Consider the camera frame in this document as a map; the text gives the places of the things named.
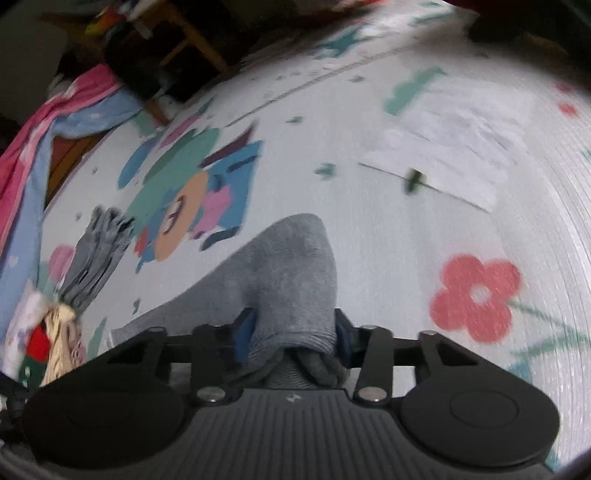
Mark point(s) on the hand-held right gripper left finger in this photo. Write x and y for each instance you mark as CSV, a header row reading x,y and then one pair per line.
x,y
243,339

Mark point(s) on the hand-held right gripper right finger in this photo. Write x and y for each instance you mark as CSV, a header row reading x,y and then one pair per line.
x,y
344,342

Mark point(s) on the grey sock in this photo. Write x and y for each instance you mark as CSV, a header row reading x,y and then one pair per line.
x,y
286,286

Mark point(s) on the stack of grey socks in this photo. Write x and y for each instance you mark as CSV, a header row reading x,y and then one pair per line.
x,y
94,263

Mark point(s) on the colourful cloth pile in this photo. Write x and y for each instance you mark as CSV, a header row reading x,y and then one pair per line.
x,y
46,341

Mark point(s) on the white sheet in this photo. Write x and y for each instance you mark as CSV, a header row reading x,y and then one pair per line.
x,y
466,138

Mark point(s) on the pink and blue blanket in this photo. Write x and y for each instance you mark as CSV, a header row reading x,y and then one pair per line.
x,y
27,184

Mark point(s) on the wooden stool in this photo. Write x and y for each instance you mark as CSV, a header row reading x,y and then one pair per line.
x,y
184,41

